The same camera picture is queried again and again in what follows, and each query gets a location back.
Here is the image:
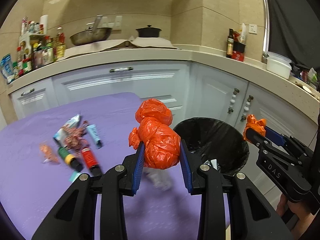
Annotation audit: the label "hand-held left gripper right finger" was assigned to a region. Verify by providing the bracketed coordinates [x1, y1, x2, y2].
[180, 139, 294, 240]

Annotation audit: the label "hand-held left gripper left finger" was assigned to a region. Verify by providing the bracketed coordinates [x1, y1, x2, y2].
[31, 142, 146, 240]

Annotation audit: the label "black trash bin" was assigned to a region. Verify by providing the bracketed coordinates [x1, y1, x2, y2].
[173, 117, 250, 177]

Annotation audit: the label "dark glass bottle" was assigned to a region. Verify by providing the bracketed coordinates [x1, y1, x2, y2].
[226, 28, 234, 58]

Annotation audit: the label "light blue tube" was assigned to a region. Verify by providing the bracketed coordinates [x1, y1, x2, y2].
[86, 124, 103, 148]

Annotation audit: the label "blue white packet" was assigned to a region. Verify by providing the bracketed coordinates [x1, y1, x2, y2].
[0, 53, 15, 84]

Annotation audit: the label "white spice rack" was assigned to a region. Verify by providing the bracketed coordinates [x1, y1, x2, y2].
[18, 31, 49, 55]

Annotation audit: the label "clear plastic wrapper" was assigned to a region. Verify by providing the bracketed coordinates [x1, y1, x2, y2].
[144, 167, 173, 191]

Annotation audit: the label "person's right hand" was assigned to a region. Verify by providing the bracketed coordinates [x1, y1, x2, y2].
[276, 194, 313, 233]

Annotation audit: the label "assorted food packets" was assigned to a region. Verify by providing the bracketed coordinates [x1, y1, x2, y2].
[292, 64, 320, 91]

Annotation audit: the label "large orange plastic bag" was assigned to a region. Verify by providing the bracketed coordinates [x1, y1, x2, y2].
[128, 99, 181, 170]

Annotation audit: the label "white yellow packet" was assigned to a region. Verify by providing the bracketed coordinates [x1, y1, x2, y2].
[236, 22, 247, 43]

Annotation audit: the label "white wall switch panel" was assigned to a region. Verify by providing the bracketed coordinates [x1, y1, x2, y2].
[102, 15, 123, 32]

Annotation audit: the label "steel wok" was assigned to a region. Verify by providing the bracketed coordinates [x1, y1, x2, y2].
[69, 15, 113, 47]

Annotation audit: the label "white plastic container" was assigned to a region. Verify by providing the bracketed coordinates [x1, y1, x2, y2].
[264, 51, 292, 79]

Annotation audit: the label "row of condiment jars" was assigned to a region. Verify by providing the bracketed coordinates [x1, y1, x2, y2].
[12, 15, 58, 77]

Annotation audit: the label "white blue snack wrapper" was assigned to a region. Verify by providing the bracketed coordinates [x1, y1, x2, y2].
[60, 114, 82, 132]

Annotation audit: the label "white plastic scrap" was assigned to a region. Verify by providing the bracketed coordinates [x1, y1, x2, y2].
[209, 158, 220, 173]

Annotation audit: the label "beige paper stove cover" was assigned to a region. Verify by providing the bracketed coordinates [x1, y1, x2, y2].
[64, 37, 177, 54]

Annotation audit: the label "white kitchen cabinet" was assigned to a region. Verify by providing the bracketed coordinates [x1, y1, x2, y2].
[7, 59, 318, 205]

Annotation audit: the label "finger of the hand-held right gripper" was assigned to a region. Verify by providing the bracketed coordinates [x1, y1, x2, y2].
[247, 129, 272, 153]
[265, 126, 291, 147]

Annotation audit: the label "red tube black cap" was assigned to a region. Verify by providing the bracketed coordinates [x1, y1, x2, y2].
[81, 147, 102, 176]

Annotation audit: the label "white cabinet door handle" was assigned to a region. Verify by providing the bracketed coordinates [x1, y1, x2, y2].
[240, 95, 254, 123]
[227, 88, 240, 115]

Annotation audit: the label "black pot with lid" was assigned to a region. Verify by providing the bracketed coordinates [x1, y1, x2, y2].
[136, 25, 162, 39]

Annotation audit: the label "purple tablecloth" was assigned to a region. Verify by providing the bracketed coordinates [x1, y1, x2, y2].
[0, 92, 231, 240]

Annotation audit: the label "black curtain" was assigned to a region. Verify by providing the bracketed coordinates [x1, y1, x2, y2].
[264, 0, 320, 67]

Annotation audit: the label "small orange plastic bag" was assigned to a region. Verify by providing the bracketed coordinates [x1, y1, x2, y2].
[243, 114, 267, 143]

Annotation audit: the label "yellow cooking oil bottle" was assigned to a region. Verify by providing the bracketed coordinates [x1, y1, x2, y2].
[56, 26, 66, 61]

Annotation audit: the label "red box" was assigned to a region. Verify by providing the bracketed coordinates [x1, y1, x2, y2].
[231, 42, 246, 62]

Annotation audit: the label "red checked ribbon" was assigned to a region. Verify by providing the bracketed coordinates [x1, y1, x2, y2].
[62, 120, 90, 153]

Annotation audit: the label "small teal white tube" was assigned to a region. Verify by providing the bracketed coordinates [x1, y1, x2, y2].
[52, 128, 66, 143]

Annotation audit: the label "orange snack wrapper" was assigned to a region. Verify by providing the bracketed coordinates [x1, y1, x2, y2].
[39, 143, 61, 165]

